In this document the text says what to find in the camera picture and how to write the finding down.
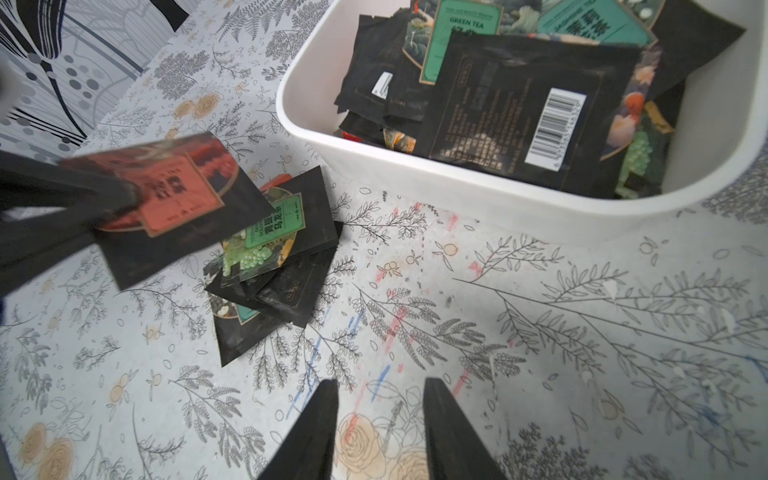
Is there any small green tea bag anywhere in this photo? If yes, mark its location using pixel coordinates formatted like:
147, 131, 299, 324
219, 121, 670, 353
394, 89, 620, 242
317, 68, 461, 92
402, 0, 504, 85

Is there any white storage box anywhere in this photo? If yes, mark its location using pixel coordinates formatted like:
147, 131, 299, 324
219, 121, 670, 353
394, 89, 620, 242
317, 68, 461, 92
276, 1, 767, 245

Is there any orange label tea bag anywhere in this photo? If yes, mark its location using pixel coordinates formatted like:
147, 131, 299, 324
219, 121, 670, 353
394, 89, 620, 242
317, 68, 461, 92
601, 45, 662, 160

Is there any black barcode tea bag lower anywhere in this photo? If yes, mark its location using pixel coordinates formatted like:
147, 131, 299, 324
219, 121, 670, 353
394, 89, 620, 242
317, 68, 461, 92
414, 32, 642, 199

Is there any red black tea bag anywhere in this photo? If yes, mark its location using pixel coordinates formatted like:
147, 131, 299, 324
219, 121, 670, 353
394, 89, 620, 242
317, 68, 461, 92
59, 132, 273, 290

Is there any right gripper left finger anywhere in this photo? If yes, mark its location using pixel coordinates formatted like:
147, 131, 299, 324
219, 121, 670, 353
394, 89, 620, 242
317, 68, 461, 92
258, 379, 339, 480

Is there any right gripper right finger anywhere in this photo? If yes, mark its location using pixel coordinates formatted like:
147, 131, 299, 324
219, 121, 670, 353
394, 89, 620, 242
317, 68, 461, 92
422, 378, 505, 480

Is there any black barcode tea bag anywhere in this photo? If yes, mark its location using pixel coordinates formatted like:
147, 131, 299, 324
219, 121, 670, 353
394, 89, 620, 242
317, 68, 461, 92
414, 32, 642, 199
335, 6, 435, 136

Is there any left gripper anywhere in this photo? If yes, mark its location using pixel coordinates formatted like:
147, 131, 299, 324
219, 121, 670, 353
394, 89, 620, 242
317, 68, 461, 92
1, 152, 141, 297

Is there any green label tea bag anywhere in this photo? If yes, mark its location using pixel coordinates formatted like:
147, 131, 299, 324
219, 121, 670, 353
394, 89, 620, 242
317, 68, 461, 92
614, 102, 675, 200

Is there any grape green tea bag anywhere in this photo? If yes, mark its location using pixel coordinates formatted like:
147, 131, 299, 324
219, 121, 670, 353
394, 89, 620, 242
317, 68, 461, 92
206, 167, 339, 294

